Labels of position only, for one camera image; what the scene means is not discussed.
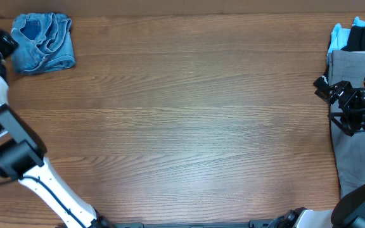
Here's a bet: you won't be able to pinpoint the light blue garment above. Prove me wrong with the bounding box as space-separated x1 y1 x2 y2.
326 16 365 62

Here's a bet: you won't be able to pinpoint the blue denim jeans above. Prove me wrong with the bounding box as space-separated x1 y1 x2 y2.
11 13 76 75

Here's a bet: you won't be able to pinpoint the black garment with white print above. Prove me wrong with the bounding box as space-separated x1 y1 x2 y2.
314 26 365 95

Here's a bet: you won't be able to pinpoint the grey trousers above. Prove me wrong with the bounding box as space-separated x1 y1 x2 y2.
328 50 365 197

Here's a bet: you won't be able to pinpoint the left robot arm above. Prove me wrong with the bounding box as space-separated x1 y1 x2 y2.
0 30 112 228

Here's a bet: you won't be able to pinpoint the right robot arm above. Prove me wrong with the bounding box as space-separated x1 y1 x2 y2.
262 78 365 228

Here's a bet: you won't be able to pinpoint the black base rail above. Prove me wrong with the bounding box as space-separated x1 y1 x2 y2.
113 217 295 228

